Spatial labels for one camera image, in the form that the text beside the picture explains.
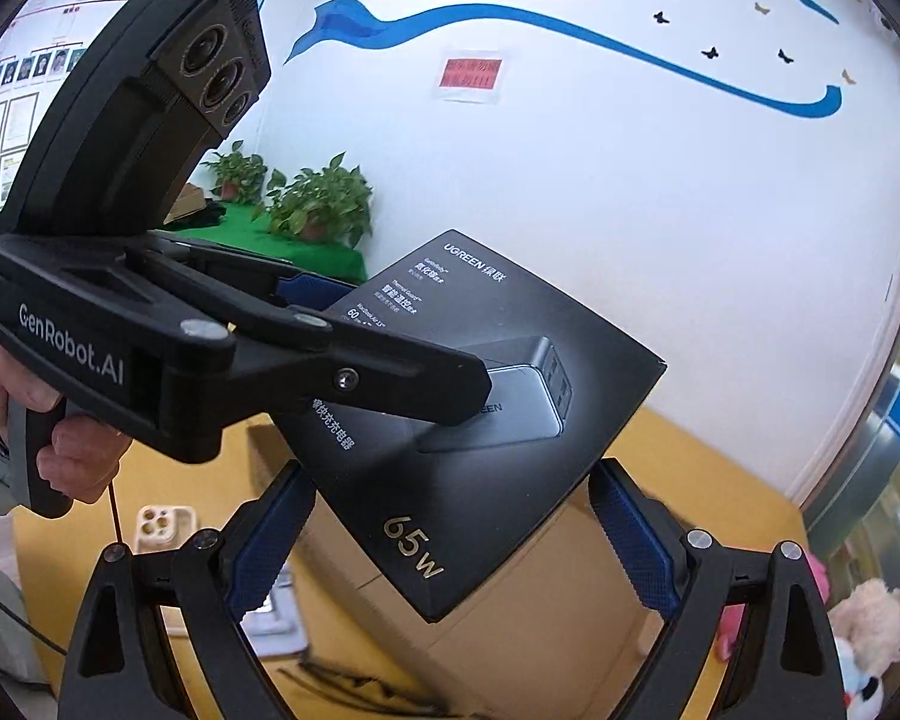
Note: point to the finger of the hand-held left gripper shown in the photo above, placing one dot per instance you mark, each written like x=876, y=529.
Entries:
x=390, y=375
x=311, y=291

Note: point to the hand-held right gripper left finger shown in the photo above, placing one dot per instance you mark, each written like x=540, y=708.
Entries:
x=262, y=547

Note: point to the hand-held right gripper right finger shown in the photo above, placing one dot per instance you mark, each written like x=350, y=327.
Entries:
x=637, y=540

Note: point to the black charger box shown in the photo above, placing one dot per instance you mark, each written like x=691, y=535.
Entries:
x=390, y=480

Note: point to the yellow desktop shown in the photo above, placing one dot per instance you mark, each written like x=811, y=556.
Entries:
x=720, y=499

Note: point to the person's left hand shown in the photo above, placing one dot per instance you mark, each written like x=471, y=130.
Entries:
x=75, y=465

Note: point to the green table cloth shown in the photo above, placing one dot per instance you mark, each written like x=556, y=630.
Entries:
x=270, y=251

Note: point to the grey desk socket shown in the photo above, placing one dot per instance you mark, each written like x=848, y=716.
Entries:
x=274, y=607

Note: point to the large potted plant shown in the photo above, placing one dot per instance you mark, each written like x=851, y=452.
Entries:
x=319, y=199

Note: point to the phone with beige case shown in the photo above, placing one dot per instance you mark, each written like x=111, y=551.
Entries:
x=161, y=529

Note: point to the brown cardboard box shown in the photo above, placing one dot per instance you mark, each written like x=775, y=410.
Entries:
x=540, y=577

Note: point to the small potted plant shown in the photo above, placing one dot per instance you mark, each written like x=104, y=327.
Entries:
x=236, y=165

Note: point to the pink plush toy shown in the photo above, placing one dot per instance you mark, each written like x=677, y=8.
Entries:
x=816, y=574

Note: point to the white plush toy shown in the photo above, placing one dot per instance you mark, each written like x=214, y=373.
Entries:
x=870, y=615

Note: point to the group of butterfly decals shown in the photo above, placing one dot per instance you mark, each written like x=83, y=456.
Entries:
x=711, y=52

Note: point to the wall photo chart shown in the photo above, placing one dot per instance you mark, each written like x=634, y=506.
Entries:
x=15, y=120

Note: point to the metal door frame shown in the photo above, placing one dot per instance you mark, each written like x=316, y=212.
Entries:
x=870, y=450

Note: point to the red wall notice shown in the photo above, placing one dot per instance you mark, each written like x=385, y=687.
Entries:
x=470, y=79

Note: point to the blue wall decal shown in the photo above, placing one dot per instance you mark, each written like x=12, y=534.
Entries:
x=570, y=30

